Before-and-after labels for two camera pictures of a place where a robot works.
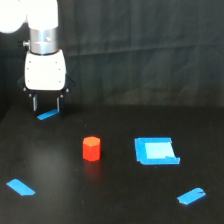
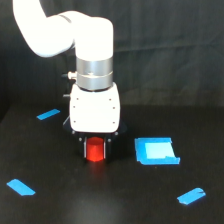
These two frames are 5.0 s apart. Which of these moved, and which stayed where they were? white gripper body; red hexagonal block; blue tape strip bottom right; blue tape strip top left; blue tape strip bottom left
Moved: white gripper body
Stayed: blue tape strip top left; red hexagonal block; blue tape strip bottom right; blue tape strip bottom left
